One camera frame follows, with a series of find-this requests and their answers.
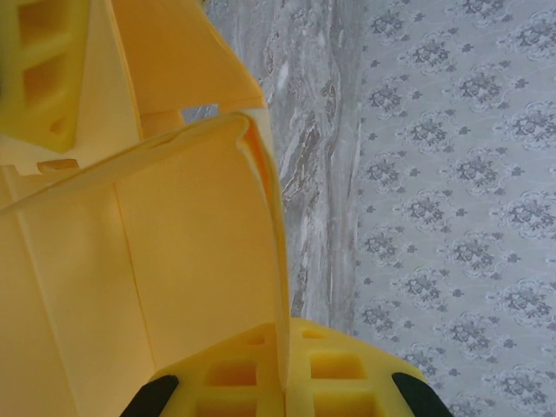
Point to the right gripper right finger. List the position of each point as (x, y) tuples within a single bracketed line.
[(347, 378)]

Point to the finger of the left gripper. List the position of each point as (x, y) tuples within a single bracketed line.
[(39, 65)]

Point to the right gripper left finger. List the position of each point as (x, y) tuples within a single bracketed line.
[(226, 373)]

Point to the yellow paper box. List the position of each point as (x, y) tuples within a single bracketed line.
[(174, 239)]

